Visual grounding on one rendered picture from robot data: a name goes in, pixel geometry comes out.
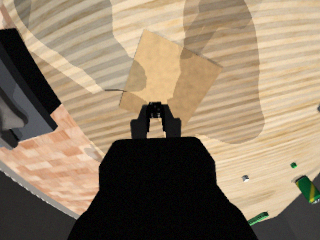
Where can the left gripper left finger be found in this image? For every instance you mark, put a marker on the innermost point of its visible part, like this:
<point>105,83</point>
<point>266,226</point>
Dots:
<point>140,126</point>

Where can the green drink can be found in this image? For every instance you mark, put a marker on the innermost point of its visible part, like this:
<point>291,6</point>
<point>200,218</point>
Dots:
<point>308,189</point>

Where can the tan square mat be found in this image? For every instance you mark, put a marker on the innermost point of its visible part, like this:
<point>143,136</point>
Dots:
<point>165,71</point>

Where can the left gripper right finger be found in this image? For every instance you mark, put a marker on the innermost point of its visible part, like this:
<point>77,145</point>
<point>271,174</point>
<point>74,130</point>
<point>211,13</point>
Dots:
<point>171,126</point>

